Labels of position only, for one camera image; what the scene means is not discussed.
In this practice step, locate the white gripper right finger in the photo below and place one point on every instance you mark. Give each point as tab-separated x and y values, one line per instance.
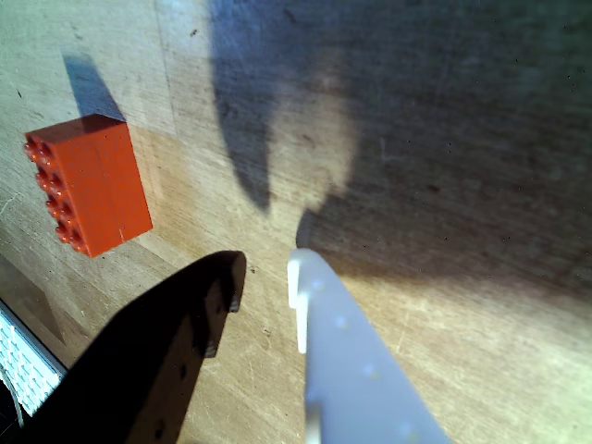
351	379

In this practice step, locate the red lego block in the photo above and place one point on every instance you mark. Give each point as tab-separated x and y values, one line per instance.
102	185

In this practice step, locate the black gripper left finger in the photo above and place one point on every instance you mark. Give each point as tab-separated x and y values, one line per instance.
139	361

